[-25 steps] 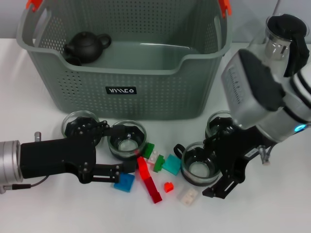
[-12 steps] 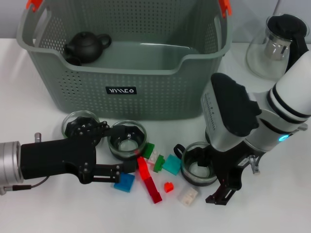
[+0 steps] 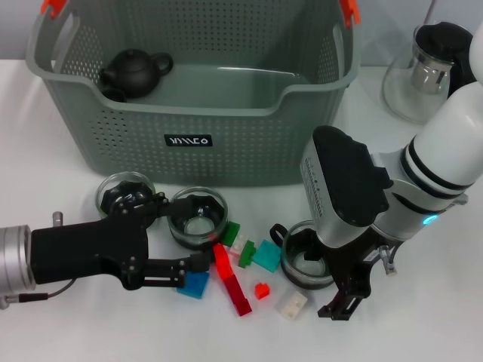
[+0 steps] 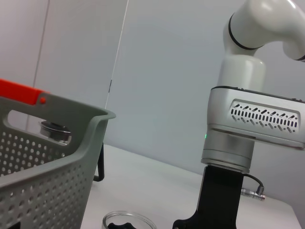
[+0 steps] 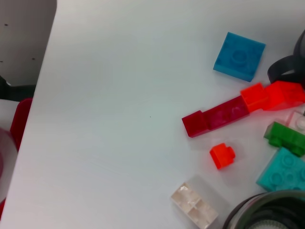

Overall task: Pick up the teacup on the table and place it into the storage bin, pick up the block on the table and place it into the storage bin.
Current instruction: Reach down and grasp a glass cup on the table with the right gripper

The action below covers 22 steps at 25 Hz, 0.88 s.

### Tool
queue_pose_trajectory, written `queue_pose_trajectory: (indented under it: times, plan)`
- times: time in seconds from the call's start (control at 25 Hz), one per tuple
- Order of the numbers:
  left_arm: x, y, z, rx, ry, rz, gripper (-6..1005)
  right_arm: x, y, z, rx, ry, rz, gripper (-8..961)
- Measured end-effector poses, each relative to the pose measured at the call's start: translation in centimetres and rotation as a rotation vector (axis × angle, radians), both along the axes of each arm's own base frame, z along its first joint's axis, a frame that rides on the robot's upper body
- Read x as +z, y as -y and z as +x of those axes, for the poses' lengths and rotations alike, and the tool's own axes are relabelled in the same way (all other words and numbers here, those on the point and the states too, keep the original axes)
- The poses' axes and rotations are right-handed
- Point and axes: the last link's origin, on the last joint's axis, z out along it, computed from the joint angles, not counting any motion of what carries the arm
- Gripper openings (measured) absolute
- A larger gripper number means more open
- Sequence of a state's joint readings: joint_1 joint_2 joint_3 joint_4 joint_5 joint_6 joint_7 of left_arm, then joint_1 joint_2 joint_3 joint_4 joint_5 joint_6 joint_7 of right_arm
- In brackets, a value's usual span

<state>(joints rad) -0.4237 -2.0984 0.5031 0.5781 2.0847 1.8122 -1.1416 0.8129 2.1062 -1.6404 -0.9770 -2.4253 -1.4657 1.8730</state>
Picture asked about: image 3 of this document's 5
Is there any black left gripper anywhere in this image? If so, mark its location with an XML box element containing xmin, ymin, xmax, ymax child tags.
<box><xmin>29</xmin><ymin>192</ymin><xmax>211</xmax><ymax>291</ymax></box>

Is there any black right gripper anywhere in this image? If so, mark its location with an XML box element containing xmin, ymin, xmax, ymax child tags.
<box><xmin>303</xmin><ymin>222</ymin><xmax>392</xmax><ymax>321</ymax></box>

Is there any glass teacup black sleeve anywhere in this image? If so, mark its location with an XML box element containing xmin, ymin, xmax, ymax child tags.
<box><xmin>269</xmin><ymin>220</ymin><xmax>337</xmax><ymax>291</ymax></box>

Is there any blue square toy brick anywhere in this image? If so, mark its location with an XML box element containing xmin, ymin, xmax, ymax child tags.
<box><xmin>176</xmin><ymin>270</ymin><xmax>211</xmax><ymax>299</ymax></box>

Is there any glass jar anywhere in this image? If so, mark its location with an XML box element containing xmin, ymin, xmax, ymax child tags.
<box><xmin>167</xmin><ymin>186</ymin><xmax>229</xmax><ymax>265</ymax></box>
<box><xmin>94</xmin><ymin>171</ymin><xmax>156</xmax><ymax>219</ymax></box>

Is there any grey perforated plastic storage bin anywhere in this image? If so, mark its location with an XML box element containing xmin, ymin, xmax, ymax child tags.
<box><xmin>25</xmin><ymin>0</ymin><xmax>362</xmax><ymax>188</ymax></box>

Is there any green toy brick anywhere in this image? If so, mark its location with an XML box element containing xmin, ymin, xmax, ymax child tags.
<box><xmin>221</xmin><ymin>221</ymin><xmax>242</xmax><ymax>245</ymax></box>
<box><xmin>237</xmin><ymin>241</ymin><xmax>258</xmax><ymax>269</ymax></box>

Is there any translucent white toy brick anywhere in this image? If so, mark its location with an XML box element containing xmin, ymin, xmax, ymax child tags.
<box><xmin>274</xmin><ymin>290</ymin><xmax>309</xmax><ymax>321</ymax></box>

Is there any bright red long brick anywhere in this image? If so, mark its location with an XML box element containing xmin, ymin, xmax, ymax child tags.
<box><xmin>213</xmin><ymin>244</ymin><xmax>235</xmax><ymax>281</ymax></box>

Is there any small white toy brick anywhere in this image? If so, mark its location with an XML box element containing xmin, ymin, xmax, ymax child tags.
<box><xmin>229</xmin><ymin>232</ymin><xmax>253</xmax><ymax>261</ymax></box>

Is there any teal square toy brick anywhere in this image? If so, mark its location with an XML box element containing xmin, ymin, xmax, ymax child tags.
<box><xmin>251</xmin><ymin>238</ymin><xmax>282</xmax><ymax>272</ymax></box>

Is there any dark red long brick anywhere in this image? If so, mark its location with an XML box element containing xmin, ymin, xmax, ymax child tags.
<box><xmin>222</xmin><ymin>274</ymin><xmax>253</xmax><ymax>317</ymax></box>

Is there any black clay teapot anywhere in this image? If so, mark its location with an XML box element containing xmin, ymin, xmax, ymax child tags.
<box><xmin>99</xmin><ymin>48</ymin><xmax>174</xmax><ymax>100</ymax></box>

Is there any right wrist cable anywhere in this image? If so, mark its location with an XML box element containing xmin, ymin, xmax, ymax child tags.
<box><xmin>392</xmin><ymin>194</ymin><xmax>471</xmax><ymax>257</ymax></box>

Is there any wrist cable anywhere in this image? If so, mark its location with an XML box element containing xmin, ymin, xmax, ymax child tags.
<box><xmin>392</xmin><ymin>194</ymin><xmax>471</xmax><ymax>257</ymax></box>
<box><xmin>0</xmin><ymin>278</ymin><xmax>78</xmax><ymax>302</ymax></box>

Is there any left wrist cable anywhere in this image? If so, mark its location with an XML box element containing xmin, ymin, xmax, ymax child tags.
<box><xmin>0</xmin><ymin>278</ymin><xmax>78</xmax><ymax>302</ymax></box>

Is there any glass pitcher black handle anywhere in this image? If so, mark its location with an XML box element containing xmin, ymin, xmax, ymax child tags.
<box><xmin>381</xmin><ymin>21</ymin><xmax>477</xmax><ymax>125</ymax></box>

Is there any orange bin handle clip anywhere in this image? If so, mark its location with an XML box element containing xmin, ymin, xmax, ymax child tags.
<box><xmin>40</xmin><ymin>0</ymin><xmax>66</xmax><ymax>19</ymax></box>
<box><xmin>338</xmin><ymin>0</ymin><xmax>360</xmax><ymax>28</ymax></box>

